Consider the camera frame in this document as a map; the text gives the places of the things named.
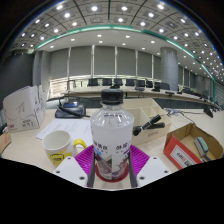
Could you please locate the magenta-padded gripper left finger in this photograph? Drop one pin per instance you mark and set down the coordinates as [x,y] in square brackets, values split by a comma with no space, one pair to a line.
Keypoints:
[83,160]

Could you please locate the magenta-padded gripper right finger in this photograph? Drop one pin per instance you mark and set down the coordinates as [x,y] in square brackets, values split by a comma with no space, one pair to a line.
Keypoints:
[140,160]

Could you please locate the clear black-capped drink bottle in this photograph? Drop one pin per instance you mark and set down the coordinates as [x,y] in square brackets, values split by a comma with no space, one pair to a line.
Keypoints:
[111,133]

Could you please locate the beige divided organizer box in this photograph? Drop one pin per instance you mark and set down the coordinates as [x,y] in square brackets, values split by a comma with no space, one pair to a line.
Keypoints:
[151,136]

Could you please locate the white mug with yellow print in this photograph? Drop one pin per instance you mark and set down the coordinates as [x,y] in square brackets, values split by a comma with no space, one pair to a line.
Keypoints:
[56,145]

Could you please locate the black stapler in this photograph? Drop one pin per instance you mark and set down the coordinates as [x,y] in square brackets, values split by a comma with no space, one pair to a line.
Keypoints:
[148,126]

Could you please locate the white printed paper sheet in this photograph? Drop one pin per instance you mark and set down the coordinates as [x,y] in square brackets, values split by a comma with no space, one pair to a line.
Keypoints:
[66,128]

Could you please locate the red-labelled open cardboard box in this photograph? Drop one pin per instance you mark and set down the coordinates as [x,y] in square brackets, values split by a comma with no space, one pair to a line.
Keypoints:
[180,155]

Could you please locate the black desk phone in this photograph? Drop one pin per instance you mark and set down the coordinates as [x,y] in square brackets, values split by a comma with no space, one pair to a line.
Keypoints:
[68,110]

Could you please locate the grey board eraser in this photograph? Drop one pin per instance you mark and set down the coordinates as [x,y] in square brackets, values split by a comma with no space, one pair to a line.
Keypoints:
[201,146]

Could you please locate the curved wooden conference desk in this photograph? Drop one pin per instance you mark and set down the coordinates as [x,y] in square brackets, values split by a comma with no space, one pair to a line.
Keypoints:
[150,95]

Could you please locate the white cardboard paper box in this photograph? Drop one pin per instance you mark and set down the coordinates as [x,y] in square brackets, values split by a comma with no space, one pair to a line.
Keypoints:
[23,110]

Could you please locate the row of black office chairs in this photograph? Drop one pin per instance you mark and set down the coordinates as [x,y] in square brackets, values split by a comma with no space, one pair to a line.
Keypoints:
[130,82]

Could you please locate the group of ceiling lights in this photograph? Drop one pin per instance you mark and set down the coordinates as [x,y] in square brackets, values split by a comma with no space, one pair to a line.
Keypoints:
[94,8]

